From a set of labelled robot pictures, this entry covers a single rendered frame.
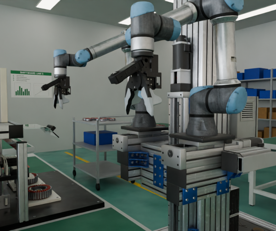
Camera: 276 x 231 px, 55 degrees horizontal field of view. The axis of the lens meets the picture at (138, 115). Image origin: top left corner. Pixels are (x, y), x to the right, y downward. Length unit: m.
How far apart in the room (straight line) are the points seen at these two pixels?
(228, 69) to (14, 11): 6.10
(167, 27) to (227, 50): 0.37
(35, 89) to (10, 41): 1.17
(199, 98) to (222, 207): 0.76
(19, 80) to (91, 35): 2.20
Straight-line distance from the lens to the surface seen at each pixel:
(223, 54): 1.21
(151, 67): 0.87
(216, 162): 1.34
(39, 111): 6.72
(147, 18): 0.87
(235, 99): 1.17
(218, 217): 1.76
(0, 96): 1.12
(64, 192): 1.34
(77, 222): 1.08
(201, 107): 1.27
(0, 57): 6.64
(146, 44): 0.85
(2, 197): 1.22
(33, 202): 1.22
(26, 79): 6.68
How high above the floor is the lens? 1.19
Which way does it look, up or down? 3 degrees down
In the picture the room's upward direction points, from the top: straight up
